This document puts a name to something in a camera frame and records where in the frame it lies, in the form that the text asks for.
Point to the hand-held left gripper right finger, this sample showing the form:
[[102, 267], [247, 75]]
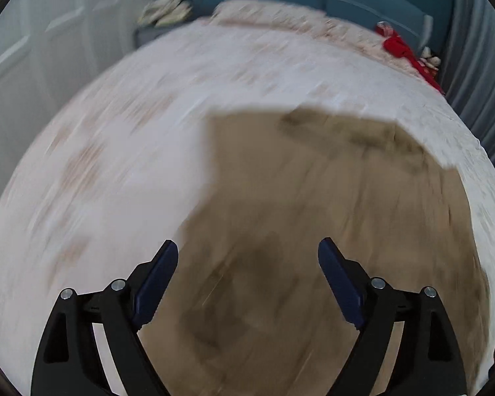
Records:
[[340, 280]]

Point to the pile of white cloths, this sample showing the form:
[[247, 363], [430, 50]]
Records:
[[165, 8]]

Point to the floral pillow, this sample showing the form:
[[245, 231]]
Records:
[[346, 35], [264, 10]]

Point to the red garment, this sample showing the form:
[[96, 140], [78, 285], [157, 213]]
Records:
[[400, 47]]

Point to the white wardrobe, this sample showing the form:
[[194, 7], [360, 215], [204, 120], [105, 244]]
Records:
[[45, 49]]

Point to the bed with floral duvet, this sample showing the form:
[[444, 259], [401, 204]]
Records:
[[107, 152]]

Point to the plush doll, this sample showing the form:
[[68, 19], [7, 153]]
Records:
[[426, 52], [434, 62]]

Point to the blue-grey curtain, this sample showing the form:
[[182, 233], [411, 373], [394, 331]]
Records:
[[478, 70]]

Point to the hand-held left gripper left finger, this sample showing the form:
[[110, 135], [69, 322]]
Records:
[[156, 280]]

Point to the tan quilted jacket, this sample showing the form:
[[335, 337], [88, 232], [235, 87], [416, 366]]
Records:
[[293, 198]]

